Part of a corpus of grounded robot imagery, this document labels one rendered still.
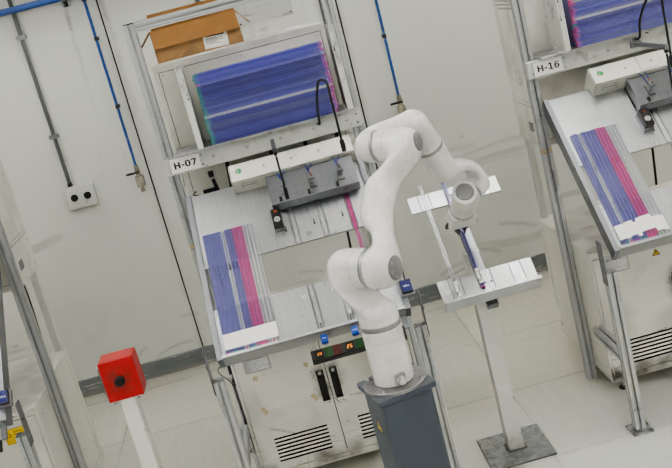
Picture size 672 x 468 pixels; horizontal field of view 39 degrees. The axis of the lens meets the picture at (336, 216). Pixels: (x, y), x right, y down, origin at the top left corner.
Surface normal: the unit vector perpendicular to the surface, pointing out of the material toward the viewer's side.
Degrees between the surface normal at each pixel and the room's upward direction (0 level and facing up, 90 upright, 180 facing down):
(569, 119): 45
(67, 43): 90
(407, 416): 90
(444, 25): 90
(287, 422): 90
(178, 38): 80
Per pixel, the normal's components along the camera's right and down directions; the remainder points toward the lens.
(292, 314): -0.11, -0.52
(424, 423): 0.32, 0.15
